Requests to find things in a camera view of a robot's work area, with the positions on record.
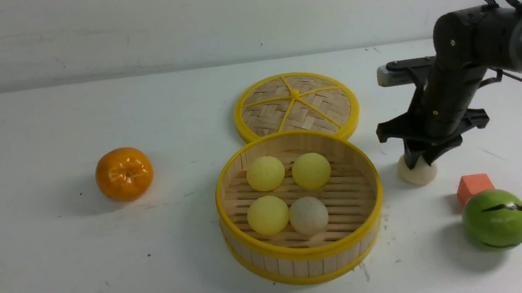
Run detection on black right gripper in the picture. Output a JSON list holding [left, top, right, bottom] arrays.
[[376, 58, 490, 170]]

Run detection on white bun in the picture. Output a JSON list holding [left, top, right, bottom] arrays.
[[289, 196, 329, 237], [397, 155, 439, 186]]

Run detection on yellow bun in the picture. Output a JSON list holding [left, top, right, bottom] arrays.
[[291, 152, 332, 190], [246, 156, 286, 192], [246, 195, 289, 236]]

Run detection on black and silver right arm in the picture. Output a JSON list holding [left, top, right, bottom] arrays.
[[376, 4, 522, 170]]

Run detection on woven bamboo steamer lid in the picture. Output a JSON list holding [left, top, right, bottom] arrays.
[[232, 72, 360, 143]]

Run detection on bamboo steamer tray yellow rim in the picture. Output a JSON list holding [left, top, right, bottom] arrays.
[[214, 130, 384, 285]]

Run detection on orange foam cube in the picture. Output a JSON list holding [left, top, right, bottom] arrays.
[[456, 173, 495, 207]]

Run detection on green toy watermelon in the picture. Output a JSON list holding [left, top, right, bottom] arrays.
[[461, 189, 522, 252]]

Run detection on orange toy tangerine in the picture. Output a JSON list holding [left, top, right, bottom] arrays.
[[94, 146, 155, 202]]

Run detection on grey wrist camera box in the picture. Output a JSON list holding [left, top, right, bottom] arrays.
[[376, 55, 436, 87]]

